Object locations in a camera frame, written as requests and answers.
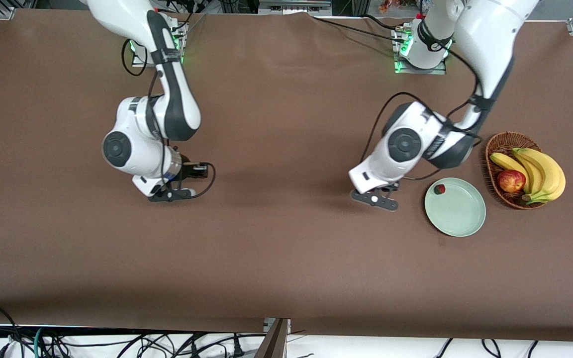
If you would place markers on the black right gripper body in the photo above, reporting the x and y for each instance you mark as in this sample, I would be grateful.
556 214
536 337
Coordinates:
189 171

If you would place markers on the red strawberry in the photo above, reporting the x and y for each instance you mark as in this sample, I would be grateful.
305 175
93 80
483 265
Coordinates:
439 189

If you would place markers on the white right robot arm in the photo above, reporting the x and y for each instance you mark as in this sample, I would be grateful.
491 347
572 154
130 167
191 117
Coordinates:
132 149

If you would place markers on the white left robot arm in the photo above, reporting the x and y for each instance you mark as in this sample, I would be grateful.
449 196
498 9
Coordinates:
406 144

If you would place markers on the pale green plate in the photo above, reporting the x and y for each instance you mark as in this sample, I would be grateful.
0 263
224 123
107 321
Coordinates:
458 209

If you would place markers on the small yellow banana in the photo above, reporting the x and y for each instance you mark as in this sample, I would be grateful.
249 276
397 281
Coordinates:
505 161

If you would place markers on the brown wicker basket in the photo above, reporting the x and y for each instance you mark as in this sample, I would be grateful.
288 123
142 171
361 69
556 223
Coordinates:
503 146

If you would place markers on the red apple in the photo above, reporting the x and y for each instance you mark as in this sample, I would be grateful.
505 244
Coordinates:
511 181

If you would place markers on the brown table cover sheet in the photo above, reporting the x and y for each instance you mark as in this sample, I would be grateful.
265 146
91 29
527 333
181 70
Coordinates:
286 258

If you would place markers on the yellow banana bunch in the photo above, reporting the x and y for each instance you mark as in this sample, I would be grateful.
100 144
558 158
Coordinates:
555 174

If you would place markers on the grey metal box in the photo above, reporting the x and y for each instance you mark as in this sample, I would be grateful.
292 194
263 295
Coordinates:
294 7

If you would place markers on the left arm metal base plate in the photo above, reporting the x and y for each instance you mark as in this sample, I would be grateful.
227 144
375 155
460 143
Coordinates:
418 70

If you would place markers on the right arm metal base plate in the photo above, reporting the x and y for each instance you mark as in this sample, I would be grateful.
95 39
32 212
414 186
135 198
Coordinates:
140 62

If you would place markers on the aluminium frame profile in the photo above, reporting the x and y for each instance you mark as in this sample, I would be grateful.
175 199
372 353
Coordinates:
274 343

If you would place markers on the metal corner bracket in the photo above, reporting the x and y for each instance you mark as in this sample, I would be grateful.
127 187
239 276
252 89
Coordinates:
6 13

